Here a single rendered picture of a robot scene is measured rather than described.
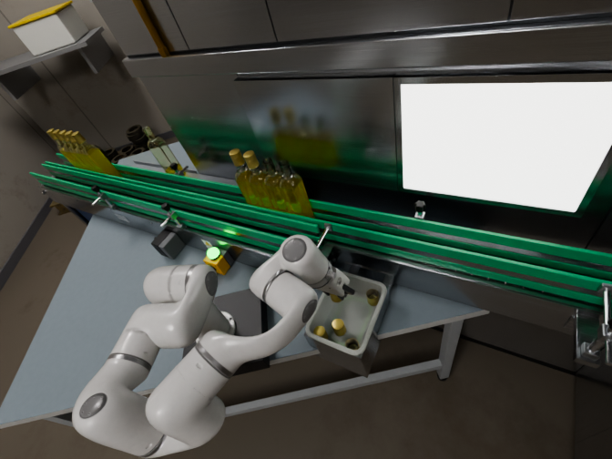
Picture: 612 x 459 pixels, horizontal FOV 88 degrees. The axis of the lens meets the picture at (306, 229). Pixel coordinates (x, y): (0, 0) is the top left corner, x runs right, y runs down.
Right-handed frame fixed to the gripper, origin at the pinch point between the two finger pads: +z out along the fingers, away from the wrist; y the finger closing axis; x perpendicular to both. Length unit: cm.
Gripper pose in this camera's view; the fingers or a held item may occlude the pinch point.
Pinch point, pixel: (334, 290)
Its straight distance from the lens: 86.4
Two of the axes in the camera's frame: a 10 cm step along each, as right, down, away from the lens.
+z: 3.5, 4.3, 8.3
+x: -3.6, 8.8, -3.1
